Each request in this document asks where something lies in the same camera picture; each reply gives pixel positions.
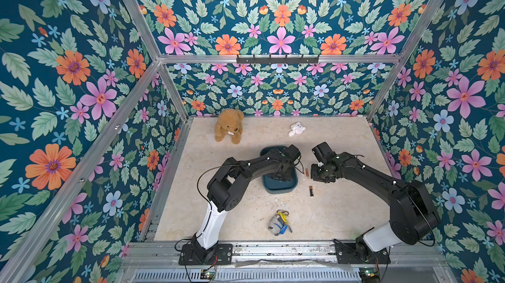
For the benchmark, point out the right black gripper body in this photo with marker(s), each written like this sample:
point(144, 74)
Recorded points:
point(318, 174)

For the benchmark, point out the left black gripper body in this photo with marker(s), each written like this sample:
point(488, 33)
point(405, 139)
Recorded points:
point(287, 175)

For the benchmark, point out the teal plastic storage box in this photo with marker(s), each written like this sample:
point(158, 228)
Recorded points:
point(280, 184)

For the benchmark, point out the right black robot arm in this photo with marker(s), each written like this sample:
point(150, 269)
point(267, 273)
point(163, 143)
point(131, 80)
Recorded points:
point(412, 214)

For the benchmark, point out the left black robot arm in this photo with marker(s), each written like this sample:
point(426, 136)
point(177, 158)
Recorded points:
point(229, 184)

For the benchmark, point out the small white plush bunny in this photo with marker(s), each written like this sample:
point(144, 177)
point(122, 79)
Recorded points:
point(296, 129)

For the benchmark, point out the brown teddy bear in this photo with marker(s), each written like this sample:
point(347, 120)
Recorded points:
point(229, 123)

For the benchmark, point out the grey plush toy keychain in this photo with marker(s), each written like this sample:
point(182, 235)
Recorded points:
point(279, 223)

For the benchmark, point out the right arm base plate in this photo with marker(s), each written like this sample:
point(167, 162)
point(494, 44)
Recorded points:
point(359, 253)

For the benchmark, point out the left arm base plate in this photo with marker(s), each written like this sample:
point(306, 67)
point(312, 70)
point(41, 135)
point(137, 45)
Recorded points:
point(194, 254)

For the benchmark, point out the black wall hook rail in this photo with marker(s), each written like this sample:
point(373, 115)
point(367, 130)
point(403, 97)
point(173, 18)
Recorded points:
point(277, 59)

